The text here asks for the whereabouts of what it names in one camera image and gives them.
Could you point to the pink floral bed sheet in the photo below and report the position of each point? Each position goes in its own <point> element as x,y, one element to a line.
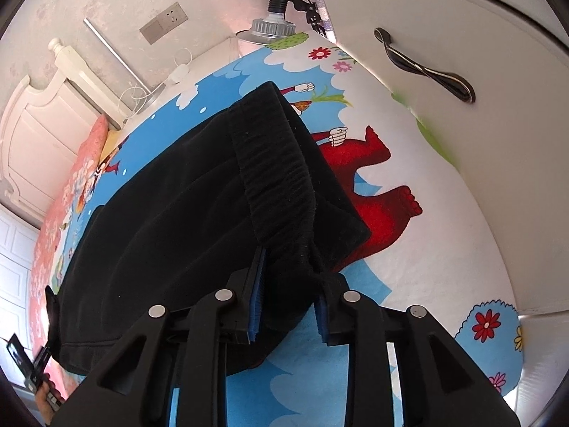
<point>66,195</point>

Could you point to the white panelled door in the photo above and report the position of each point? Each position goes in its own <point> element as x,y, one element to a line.
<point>13,275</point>

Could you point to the black pants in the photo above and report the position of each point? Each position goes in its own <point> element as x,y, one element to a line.
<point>178,231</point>

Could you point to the white wooden headboard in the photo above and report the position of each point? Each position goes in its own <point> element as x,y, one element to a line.
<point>35,133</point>

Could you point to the person's left hand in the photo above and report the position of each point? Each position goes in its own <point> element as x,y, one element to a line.
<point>44,407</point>

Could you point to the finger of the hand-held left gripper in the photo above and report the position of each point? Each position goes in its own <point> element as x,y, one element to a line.
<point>52,316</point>

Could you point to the silver metal pole stand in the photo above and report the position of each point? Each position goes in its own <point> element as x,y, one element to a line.
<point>111,53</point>

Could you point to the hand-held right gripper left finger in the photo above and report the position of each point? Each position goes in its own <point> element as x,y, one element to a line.
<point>258,296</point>

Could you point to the grey wall socket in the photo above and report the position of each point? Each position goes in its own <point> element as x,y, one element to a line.
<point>162,22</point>

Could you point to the cartoon printed blanket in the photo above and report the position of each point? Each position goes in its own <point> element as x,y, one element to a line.
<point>444,253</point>

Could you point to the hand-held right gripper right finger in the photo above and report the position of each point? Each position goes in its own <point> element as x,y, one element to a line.
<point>321,320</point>

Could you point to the grey lamp head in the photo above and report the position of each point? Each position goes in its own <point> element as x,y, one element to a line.
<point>271,26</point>

